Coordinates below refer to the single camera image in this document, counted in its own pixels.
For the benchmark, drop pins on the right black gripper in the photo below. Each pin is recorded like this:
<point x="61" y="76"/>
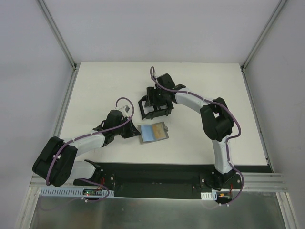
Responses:
<point x="158" y="100"/>

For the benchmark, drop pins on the black plastic card tray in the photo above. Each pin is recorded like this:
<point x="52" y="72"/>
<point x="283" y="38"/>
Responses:
<point x="154" y="111"/>

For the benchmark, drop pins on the gold card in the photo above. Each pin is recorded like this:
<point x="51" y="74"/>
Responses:
<point x="159" y="131"/>

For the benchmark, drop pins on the right table edge rail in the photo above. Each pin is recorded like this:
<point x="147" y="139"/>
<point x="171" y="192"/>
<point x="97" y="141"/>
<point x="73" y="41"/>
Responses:
<point x="269" y="163"/>

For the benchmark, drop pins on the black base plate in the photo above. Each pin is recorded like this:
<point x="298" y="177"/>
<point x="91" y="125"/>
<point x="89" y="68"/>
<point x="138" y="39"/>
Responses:
<point x="171" y="191"/>

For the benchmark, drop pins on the table edge rail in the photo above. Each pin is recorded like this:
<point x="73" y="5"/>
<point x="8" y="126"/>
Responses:
<point x="64" y="104"/>
<point x="269" y="163"/>

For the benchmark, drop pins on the left table edge rail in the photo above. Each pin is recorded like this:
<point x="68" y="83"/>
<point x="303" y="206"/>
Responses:
<point x="64" y="104"/>

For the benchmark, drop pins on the left white cable duct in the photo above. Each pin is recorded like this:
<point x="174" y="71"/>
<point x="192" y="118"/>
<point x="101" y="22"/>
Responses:
<point x="75" y="192"/>

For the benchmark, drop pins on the front aluminium rail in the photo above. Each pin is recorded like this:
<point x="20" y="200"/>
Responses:
<point x="253" y="178"/>

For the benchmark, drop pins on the aluminium frame post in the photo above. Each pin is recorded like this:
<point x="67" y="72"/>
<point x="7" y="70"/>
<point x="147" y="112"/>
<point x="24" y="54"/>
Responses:
<point x="56" y="32"/>
<point x="263" y="34"/>

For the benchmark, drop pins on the right white cable duct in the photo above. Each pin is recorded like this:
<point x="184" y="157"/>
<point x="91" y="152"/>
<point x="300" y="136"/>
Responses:
<point x="208" y="196"/>

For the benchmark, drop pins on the right aluminium frame post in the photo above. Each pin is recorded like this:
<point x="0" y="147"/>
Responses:
<point x="263" y="34"/>

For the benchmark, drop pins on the left aluminium frame post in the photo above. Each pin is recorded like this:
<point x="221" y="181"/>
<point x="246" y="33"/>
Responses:
<point x="56" y="32"/>

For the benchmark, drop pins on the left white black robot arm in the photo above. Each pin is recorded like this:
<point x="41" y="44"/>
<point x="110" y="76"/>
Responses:
<point x="56" y="163"/>

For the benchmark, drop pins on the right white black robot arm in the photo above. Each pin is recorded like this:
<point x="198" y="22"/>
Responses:
<point x="216" y="120"/>

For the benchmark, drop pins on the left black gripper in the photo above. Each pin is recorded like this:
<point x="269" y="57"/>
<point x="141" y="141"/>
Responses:
<point x="130" y="129"/>

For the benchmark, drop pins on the white cable duct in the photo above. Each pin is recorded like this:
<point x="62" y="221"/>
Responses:
<point x="208" y="196"/>
<point x="75" y="192"/>

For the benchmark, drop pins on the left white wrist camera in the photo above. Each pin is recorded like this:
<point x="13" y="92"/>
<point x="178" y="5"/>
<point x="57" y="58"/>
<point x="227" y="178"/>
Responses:
<point x="125" y="109"/>

